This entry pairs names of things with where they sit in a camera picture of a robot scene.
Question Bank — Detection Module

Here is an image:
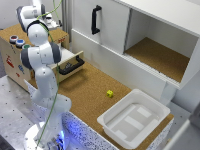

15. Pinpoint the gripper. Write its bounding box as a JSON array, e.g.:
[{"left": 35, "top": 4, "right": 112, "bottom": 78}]
[{"left": 43, "top": 13, "right": 63, "bottom": 30}]

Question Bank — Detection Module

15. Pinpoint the wooden drawer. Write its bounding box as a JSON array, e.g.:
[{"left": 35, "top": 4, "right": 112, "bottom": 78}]
[{"left": 49, "top": 48, "right": 85, "bottom": 85}]

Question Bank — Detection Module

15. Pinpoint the wooden drawer box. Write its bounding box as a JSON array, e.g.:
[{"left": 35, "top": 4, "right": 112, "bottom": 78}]
[{"left": 0, "top": 23, "right": 71, "bottom": 92}]

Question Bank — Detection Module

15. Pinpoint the green button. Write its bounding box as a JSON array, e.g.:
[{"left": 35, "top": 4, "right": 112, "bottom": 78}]
[{"left": 22, "top": 43, "right": 31, "bottom": 51}]

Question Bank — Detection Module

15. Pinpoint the blue button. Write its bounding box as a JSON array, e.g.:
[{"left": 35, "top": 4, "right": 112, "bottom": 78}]
[{"left": 15, "top": 38, "right": 26, "bottom": 48}]

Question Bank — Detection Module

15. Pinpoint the red button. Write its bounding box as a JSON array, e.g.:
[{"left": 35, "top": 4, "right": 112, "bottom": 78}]
[{"left": 9, "top": 35, "right": 19, "bottom": 44}]

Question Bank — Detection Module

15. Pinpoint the white sliding door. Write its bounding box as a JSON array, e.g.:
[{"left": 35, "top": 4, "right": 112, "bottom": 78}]
[{"left": 72, "top": 0, "right": 131, "bottom": 55}]

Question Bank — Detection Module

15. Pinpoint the yellow block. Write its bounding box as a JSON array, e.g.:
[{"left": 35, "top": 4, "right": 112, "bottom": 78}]
[{"left": 106, "top": 90, "right": 115, "bottom": 99}]

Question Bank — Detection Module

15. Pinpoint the white cabinet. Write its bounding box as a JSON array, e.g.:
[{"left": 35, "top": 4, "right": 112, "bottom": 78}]
[{"left": 68, "top": 0, "right": 200, "bottom": 108}]

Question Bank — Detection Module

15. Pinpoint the white plastic box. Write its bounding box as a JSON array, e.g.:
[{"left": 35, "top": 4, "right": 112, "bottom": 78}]
[{"left": 96, "top": 88, "right": 172, "bottom": 150}]

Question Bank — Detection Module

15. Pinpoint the black door handle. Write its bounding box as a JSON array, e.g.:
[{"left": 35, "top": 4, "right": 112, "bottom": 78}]
[{"left": 90, "top": 4, "right": 103, "bottom": 36}]

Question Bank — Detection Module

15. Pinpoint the black drawer handle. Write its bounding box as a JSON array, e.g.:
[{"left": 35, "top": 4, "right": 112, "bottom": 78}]
[{"left": 58, "top": 55, "right": 86, "bottom": 76}]

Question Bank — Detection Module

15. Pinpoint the green cable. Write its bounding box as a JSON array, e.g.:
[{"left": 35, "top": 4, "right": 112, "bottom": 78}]
[{"left": 34, "top": 0, "right": 64, "bottom": 150}]

